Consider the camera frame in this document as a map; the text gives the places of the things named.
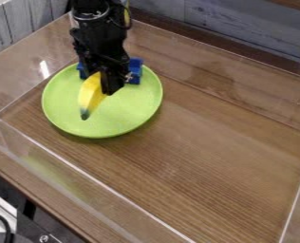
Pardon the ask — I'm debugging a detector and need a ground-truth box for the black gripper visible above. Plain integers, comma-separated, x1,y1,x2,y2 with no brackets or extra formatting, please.
70,12,131,96

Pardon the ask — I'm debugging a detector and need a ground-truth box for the yellow toy banana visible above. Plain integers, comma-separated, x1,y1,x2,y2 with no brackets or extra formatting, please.
78,72,107,121

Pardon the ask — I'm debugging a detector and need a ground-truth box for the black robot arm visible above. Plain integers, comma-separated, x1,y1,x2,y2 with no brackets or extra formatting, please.
70,0,132,95

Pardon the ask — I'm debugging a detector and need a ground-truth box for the green round plate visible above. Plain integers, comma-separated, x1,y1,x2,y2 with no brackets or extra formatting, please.
40,65,163,139

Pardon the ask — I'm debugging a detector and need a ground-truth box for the blue plastic block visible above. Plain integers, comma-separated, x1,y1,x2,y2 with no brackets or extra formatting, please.
76,57,143,84

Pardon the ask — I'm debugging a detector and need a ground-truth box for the yellow printed tin can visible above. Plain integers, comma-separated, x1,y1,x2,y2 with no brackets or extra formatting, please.
120,0,131,28

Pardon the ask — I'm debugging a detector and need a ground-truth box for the black device with knob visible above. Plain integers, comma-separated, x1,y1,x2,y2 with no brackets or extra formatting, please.
16,215,82,243

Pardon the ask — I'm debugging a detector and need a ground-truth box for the clear acrylic enclosure wall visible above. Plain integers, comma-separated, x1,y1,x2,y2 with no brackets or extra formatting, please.
0,15,300,243

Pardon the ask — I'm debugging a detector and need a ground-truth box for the black cable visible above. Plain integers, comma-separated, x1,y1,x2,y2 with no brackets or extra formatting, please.
0,212,12,243

